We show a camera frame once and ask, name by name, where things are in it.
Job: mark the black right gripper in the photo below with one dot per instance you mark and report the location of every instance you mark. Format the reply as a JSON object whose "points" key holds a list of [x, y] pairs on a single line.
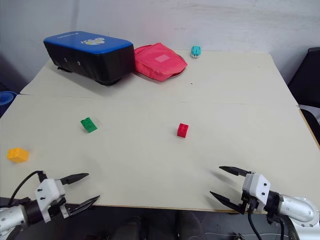
{"points": [[250, 203]]}

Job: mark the green toy block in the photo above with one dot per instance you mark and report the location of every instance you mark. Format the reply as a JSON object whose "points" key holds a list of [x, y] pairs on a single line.
{"points": [[88, 125]]}

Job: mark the red toy block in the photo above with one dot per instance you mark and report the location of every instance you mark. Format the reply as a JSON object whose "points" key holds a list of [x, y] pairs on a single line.
{"points": [[182, 130]]}

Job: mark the small teal toy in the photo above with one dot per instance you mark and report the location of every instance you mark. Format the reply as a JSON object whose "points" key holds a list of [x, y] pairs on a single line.
{"points": [[196, 51]]}

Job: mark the blue and black padded case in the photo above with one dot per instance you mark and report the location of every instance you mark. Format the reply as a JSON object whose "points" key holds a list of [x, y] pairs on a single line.
{"points": [[90, 56]]}

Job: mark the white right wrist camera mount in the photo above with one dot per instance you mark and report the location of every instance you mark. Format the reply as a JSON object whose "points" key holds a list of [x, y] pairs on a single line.
{"points": [[258, 187]]}

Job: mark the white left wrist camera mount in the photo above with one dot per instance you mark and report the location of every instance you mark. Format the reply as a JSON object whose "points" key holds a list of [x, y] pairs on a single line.
{"points": [[48, 191]]}

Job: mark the black chair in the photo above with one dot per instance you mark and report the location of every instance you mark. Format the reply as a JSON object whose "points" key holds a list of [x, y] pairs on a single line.
{"points": [[306, 72]]}

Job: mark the blue rolled mat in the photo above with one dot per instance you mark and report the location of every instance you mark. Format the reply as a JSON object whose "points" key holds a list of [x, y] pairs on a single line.
{"points": [[7, 102]]}

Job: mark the yellow toy block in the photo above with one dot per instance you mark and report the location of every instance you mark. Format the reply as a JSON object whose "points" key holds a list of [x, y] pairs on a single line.
{"points": [[17, 155]]}

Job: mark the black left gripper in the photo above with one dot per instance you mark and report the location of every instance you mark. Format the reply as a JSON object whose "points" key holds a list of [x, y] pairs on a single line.
{"points": [[57, 208]]}

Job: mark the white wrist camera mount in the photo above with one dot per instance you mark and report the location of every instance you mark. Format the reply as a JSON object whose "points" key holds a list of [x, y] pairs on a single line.
{"points": [[48, 191], [258, 187]]}

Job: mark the pink fabric bag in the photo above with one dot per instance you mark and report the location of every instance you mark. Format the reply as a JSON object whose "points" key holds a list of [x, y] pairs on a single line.
{"points": [[160, 62]]}

